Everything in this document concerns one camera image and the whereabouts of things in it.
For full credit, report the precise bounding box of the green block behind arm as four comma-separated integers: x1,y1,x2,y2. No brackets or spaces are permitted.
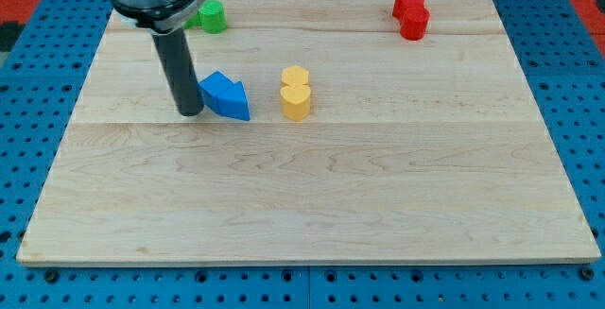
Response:
183,11,201,29

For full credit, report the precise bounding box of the yellow heart block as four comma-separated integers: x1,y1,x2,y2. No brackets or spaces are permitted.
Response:
280,85,311,121

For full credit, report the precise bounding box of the yellow hexagon block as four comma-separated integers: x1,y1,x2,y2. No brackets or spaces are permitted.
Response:
281,65,310,87

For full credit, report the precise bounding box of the blue triangle block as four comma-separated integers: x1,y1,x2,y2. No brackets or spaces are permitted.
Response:
216,81,250,121

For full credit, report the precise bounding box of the blue cube block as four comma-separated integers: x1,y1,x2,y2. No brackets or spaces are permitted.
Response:
198,71,233,113

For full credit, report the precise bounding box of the light wooden board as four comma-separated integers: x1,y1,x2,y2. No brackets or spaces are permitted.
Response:
17,0,600,267

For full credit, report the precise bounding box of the green cylinder block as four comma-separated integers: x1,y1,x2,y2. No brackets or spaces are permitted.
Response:
199,0,227,34

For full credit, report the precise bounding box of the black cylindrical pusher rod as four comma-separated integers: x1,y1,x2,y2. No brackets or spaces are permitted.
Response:
152,28,204,116

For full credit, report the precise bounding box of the red cylinder block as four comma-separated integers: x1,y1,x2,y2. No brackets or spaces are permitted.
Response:
400,6,430,41

